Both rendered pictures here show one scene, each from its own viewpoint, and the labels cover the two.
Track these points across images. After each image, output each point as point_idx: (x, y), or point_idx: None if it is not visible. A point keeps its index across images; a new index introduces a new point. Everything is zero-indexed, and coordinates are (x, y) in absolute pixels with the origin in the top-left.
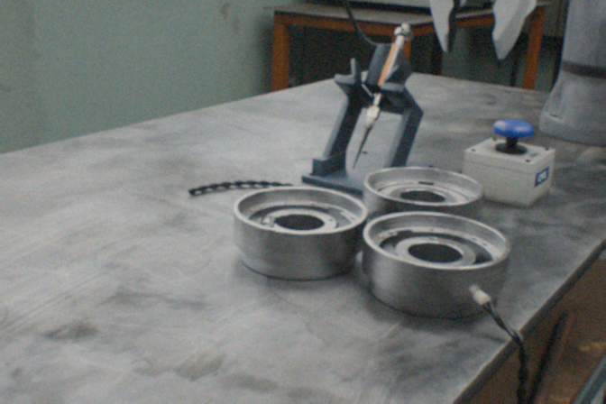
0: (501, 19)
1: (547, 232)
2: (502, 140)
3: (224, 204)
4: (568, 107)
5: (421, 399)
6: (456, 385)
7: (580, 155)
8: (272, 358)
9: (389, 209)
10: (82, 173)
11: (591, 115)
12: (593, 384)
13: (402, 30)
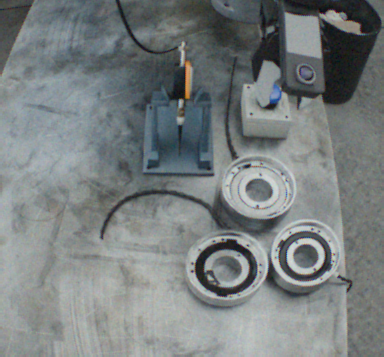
0: (305, 98)
1: (311, 165)
2: (252, 85)
3: (131, 239)
4: (239, 4)
5: (338, 339)
6: (344, 323)
7: None
8: (279, 356)
9: (257, 222)
10: (20, 243)
11: (254, 9)
12: None
13: (185, 48)
